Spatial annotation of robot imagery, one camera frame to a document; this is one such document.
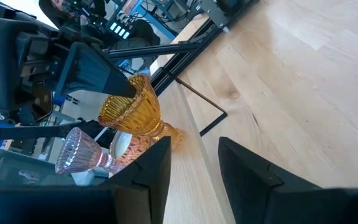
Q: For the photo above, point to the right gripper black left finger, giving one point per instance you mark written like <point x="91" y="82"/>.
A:
<point x="154" y="174"/>

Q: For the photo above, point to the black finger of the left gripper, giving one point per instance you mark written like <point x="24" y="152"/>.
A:
<point x="89" y="74"/>
<point x="26" y="132"/>

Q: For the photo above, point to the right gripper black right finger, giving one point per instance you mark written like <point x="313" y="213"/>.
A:
<point x="247" y="180"/>

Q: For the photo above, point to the orange patterned ceramic candle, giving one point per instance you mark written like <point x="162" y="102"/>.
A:
<point x="121" y="143"/>

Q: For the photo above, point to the pink ribbed glass candle holder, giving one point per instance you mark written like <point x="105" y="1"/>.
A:
<point x="76" y="152"/>

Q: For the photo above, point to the amber ribbed glass candle holder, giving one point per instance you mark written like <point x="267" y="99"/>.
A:
<point x="135" y="115"/>

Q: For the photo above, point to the raised wooden platform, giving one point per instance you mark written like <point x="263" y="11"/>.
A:
<point x="194" y="193"/>

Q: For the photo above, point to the black device with lit keys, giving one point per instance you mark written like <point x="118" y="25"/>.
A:
<point x="120" y="30"/>

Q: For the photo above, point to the black platform support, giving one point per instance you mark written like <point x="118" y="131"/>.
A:
<point x="213" y="124"/>

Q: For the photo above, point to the person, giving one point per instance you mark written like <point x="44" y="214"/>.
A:
<point x="141" y="34"/>

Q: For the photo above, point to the black aluminium rig frame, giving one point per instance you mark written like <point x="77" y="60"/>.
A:
<point x="182" y="59"/>

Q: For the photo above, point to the grey frame corner plate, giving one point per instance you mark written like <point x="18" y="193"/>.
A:
<point x="214" y="14"/>

